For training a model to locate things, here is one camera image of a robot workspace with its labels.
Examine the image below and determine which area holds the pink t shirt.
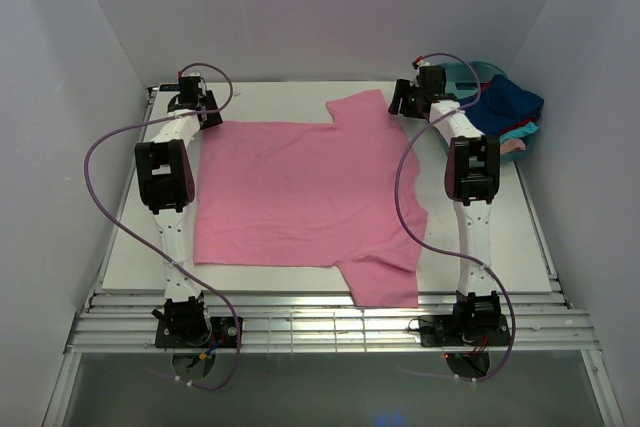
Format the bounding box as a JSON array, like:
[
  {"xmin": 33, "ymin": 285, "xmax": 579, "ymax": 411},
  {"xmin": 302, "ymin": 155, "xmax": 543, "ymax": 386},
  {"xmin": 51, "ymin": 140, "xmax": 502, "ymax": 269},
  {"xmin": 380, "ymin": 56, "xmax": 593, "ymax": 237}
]
[{"xmin": 193, "ymin": 90, "xmax": 428, "ymax": 308}]

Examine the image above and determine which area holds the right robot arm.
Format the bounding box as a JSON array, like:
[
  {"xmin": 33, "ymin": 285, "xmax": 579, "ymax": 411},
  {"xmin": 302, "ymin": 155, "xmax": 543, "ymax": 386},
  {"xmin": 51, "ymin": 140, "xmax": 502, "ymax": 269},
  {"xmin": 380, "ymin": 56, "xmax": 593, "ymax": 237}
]
[{"xmin": 389, "ymin": 58, "xmax": 502, "ymax": 347}]

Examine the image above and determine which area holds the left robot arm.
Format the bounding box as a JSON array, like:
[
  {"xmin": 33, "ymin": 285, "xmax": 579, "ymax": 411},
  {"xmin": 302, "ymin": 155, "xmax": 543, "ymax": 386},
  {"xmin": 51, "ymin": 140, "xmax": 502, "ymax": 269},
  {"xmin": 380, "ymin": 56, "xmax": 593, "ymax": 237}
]
[{"xmin": 134, "ymin": 73, "xmax": 221, "ymax": 346}]

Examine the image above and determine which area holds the blue label sticker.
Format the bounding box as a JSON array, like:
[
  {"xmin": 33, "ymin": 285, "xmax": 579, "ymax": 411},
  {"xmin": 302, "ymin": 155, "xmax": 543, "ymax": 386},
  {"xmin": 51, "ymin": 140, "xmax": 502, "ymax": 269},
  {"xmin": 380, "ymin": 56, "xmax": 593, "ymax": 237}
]
[{"xmin": 158, "ymin": 83, "xmax": 180, "ymax": 92}]

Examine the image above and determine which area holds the teal plastic laundry basket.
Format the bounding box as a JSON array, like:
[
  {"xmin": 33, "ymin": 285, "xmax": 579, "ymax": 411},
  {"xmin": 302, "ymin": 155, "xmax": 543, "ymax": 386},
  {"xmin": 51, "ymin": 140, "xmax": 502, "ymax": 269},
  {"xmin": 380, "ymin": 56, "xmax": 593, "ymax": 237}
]
[{"xmin": 429, "ymin": 62, "xmax": 544, "ymax": 162}]

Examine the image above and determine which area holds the dark blue t shirt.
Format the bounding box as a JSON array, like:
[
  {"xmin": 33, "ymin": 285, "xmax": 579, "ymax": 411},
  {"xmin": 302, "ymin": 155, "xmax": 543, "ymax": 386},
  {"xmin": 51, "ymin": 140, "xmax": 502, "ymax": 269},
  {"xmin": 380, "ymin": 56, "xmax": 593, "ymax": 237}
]
[{"xmin": 459, "ymin": 74, "xmax": 545, "ymax": 141}]

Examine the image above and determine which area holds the light pink garment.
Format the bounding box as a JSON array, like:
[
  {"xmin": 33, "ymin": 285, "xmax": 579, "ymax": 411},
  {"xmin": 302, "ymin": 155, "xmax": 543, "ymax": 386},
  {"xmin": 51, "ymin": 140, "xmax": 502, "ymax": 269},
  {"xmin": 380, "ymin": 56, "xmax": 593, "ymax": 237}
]
[{"xmin": 500, "ymin": 139, "xmax": 526, "ymax": 155}]

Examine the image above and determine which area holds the turquoise garment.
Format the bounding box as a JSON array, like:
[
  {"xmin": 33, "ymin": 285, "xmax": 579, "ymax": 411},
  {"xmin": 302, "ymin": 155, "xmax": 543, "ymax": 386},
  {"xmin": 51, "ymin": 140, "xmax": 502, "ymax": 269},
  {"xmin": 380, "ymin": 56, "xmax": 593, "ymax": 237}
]
[{"xmin": 499, "ymin": 122, "xmax": 539, "ymax": 143}]

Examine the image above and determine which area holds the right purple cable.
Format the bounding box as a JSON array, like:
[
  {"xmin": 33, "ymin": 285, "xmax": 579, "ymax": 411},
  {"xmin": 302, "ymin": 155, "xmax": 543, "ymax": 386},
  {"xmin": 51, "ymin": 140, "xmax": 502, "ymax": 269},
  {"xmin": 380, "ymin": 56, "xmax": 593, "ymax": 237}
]
[{"xmin": 394, "ymin": 51, "xmax": 517, "ymax": 384}]

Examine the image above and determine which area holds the purple cable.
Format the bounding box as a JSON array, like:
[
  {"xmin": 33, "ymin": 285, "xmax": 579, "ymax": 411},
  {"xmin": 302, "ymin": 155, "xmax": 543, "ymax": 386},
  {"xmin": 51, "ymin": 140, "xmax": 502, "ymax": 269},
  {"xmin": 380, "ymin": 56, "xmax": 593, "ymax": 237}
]
[
  {"xmin": 83, "ymin": 62, "xmax": 244, "ymax": 393},
  {"xmin": 394, "ymin": 51, "xmax": 517, "ymax": 384}
]

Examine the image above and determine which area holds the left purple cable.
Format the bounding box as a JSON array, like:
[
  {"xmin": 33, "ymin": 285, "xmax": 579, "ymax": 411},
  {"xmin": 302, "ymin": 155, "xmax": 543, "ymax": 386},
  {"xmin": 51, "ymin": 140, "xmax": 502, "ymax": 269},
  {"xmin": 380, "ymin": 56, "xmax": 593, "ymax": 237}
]
[{"xmin": 83, "ymin": 62, "xmax": 244, "ymax": 393}]

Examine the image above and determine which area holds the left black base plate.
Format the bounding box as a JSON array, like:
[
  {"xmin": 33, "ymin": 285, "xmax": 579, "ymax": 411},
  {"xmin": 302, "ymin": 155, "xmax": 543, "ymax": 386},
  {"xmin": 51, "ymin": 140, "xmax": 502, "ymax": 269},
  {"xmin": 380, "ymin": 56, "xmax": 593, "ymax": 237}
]
[{"xmin": 154, "ymin": 316, "xmax": 244, "ymax": 350}]

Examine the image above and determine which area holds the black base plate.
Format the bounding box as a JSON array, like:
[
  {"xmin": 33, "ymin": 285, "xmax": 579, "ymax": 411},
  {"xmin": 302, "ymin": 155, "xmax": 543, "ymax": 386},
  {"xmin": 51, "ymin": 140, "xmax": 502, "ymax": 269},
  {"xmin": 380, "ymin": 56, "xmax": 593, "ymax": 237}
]
[
  {"xmin": 154, "ymin": 316, "xmax": 244, "ymax": 350},
  {"xmin": 417, "ymin": 315, "xmax": 511, "ymax": 347}
]

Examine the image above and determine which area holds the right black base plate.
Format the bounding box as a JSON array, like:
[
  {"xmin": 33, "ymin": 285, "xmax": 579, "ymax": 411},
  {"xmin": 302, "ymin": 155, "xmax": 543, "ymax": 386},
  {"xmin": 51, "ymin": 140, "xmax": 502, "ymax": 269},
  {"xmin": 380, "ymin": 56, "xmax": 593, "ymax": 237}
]
[{"xmin": 417, "ymin": 315, "xmax": 511, "ymax": 347}]

